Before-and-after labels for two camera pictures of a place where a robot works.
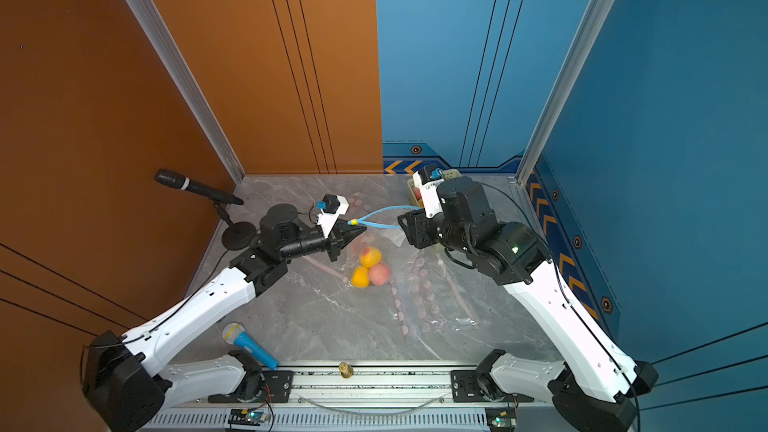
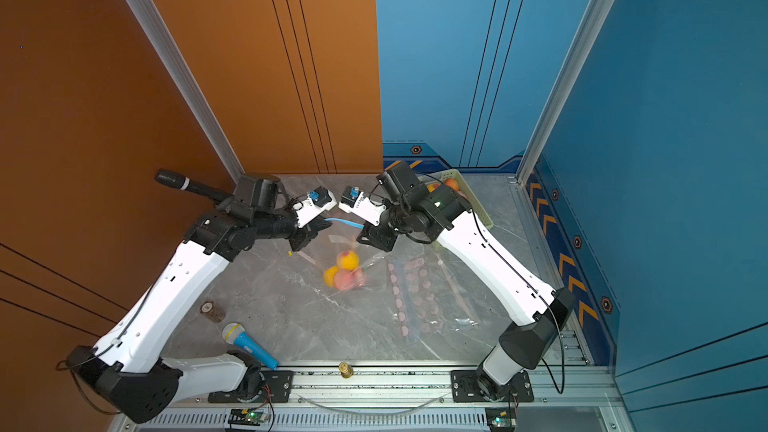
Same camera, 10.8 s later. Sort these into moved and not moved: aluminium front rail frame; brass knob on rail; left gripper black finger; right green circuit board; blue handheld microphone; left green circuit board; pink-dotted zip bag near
Moved: left gripper black finger
Not moved: blue handheld microphone; brass knob on rail; right green circuit board; left green circuit board; pink-dotted zip bag near; aluminium front rail frame
